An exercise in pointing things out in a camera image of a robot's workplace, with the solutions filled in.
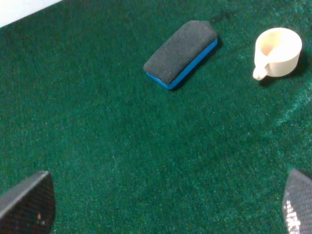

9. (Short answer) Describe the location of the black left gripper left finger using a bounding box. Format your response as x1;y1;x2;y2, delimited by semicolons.
0;171;56;234

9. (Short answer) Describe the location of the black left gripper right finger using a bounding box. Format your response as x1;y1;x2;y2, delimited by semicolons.
282;169;312;234

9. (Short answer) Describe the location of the green velvet table cloth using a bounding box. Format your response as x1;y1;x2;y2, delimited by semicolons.
0;0;312;234

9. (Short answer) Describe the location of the cream plastic cup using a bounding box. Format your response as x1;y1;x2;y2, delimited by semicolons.
253;27;302;80

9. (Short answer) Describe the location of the blue black board eraser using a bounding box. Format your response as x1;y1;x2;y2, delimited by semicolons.
143;20;218;90

